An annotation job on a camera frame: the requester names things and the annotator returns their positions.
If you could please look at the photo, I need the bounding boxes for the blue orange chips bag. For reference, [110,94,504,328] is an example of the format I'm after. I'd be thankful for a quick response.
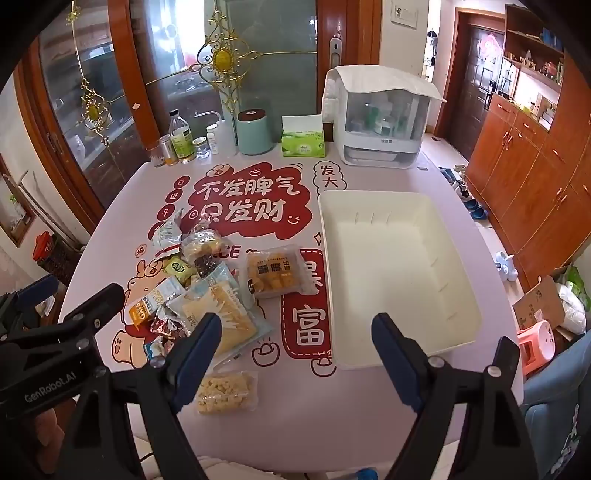
[127,276,184,328]

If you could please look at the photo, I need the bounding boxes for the clear bag yellow puffed snack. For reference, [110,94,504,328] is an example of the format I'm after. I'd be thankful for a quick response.
[197,371,259,415]

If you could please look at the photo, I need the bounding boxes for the green pineapple cake packet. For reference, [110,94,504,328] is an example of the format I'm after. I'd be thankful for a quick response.
[164,255,197,286]

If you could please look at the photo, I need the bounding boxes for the yellow mountain print snack bag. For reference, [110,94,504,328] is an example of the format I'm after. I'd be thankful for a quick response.
[166,262,273,368]

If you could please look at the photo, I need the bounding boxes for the clear bag round cookies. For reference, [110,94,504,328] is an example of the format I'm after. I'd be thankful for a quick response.
[180,220,225,278]

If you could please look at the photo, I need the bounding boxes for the white plastic storage bin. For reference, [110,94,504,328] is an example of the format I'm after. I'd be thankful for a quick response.
[318,190,482,369]

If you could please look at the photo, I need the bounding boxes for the orange fried tofu snack pack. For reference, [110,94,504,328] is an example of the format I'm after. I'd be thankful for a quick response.
[246,246,304,299]

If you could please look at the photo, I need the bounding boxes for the blue fabric sofa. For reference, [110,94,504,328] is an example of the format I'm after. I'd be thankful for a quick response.
[521,334,590,479]

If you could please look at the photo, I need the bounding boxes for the pink plastic stool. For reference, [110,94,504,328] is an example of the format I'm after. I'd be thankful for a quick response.
[518,320,556,376]

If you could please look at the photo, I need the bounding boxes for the red shiny candy wrapper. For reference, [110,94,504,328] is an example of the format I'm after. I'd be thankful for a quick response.
[143,306,189,360]

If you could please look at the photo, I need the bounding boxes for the cardboard box on floor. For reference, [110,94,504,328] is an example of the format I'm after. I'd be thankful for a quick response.
[513,276,565,330]

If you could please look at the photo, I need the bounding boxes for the white plastic bag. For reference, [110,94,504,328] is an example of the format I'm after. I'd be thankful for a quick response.
[556,283,587,335]

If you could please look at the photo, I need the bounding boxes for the silver white snack packet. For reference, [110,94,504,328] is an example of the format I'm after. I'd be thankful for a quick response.
[152,215,182,258]

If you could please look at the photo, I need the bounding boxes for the white kids shoes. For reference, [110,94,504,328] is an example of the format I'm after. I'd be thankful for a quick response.
[494,251,518,282]

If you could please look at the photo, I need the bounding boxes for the blue slippers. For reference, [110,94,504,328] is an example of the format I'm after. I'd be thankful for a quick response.
[464,199,488,221]

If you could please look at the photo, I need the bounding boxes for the orange liquid glass cup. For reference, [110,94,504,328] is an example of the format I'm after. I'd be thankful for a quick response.
[159,134,178,166]

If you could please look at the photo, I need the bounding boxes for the green label glass bottle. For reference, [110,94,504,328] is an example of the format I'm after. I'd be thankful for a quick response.
[168,109,195,163]

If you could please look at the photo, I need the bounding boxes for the small glass jar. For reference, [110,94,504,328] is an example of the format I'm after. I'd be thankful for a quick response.
[192,137,211,159]

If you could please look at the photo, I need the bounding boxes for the glass sliding door gold ornament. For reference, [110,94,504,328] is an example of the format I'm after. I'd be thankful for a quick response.
[13,1,382,232]

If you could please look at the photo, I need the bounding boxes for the small white pill bottle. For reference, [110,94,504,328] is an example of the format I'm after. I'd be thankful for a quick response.
[206,123,219,155]

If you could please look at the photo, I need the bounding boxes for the teal canister brown lid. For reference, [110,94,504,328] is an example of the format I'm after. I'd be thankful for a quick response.
[236,109,273,156]

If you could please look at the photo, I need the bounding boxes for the green tissue box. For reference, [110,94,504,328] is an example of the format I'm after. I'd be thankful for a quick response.
[280,114,325,158]

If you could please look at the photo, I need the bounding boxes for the white desktop storage cabinet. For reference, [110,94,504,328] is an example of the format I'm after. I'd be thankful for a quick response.
[322,64,445,169]

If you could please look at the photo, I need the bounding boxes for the dark wooden entrance door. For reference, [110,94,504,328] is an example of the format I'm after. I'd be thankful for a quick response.
[448,25,504,160]

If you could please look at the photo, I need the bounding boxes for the wooden wall cabinet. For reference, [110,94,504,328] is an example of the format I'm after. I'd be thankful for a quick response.
[467,5,590,289]

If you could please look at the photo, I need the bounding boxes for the white wall switch panel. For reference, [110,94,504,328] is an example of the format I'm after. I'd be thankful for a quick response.
[390,0,419,29]

